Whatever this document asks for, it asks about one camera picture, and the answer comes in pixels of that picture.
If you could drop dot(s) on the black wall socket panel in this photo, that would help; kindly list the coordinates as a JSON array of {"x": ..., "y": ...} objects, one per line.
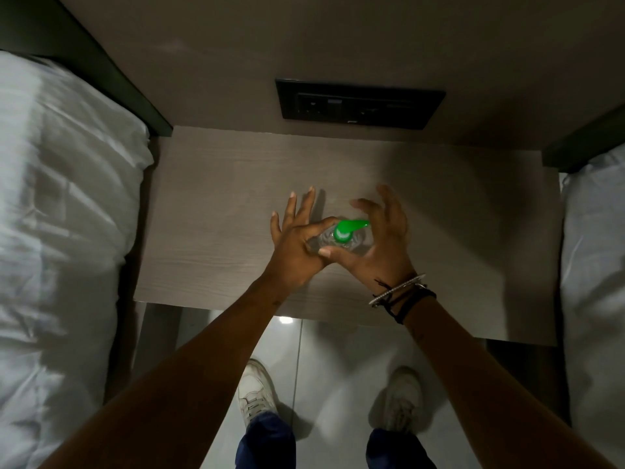
[{"x": 359, "y": 104}]

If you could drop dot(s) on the clear bottle with green pump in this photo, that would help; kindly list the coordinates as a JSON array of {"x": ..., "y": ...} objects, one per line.
[{"x": 344, "y": 232}]

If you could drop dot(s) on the person's left white shoe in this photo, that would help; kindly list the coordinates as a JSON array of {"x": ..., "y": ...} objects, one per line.
[{"x": 255, "y": 390}]

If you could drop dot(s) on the person's blue jeans leg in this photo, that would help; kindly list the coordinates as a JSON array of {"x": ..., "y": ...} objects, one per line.
[
  {"x": 398, "y": 451},
  {"x": 266, "y": 444}
]

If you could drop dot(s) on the person's right blue jeans leg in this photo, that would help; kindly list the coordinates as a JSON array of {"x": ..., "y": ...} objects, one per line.
[{"x": 398, "y": 451}]

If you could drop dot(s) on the person's left forearm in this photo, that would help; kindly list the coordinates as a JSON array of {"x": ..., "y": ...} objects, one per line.
[{"x": 195, "y": 376}]

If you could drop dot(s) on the person's right thumb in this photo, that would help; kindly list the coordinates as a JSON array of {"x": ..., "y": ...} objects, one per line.
[{"x": 339, "y": 254}]

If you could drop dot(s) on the person's white shoe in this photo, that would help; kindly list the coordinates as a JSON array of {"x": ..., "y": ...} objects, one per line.
[
  {"x": 255, "y": 390},
  {"x": 403, "y": 400}
]

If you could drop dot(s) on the person's right forearm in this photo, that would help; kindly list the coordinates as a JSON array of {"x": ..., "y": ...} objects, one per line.
[{"x": 483, "y": 385}]

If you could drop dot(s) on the person's left hand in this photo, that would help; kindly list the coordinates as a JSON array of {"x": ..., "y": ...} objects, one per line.
[{"x": 291, "y": 251}]

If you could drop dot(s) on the person's right white shoe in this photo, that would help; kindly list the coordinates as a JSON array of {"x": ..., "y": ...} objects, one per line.
[{"x": 403, "y": 400}]

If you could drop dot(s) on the dark headboard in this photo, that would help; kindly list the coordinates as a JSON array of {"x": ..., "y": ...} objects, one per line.
[
  {"x": 97, "y": 58},
  {"x": 586, "y": 141}
]

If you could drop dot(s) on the person's left thumb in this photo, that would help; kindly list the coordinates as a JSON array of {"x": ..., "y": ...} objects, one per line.
[{"x": 323, "y": 226}]

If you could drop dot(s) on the person's left middle finger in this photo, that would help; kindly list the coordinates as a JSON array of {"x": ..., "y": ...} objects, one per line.
[{"x": 290, "y": 212}]

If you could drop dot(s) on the person's left blue jeans leg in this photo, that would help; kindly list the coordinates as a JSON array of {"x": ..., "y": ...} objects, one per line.
[{"x": 266, "y": 444}]

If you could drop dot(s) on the person's right middle finger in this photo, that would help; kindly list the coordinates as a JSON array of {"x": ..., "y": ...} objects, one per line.
[{"x": 391, "y": 202}]

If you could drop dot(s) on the person's right hand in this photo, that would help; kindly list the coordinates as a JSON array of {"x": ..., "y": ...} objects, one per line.
[{"x": 388, "y": 253}]

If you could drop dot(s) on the white bed bedding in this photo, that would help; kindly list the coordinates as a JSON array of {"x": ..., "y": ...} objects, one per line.
[
  {"x": 58, "y": 239},
  {"x": 595, "y": 297}
]

